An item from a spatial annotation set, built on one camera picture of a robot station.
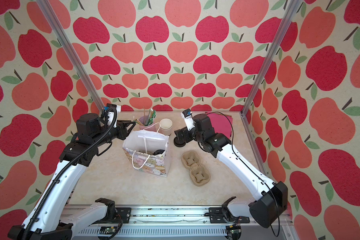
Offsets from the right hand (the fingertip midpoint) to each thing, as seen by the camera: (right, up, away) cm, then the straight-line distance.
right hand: (187, 126), depth 76 cm
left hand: (-24, +1, -9) cm, 26 cm away
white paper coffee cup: (-16, -13, -8) cm, 22 cm away
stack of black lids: (-4, -10, +18) cm, 21 cm away
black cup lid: (-16, -15, +8) cm, 23 cm away
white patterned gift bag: (-22, -15, +10) cm, 28 cm away
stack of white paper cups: (-13, 0, +23) cm, 26 cm away
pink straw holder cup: (-20, -1, +7) cm, 21 cm away
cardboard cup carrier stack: (+3, -21, +16) cm, 26 cm away
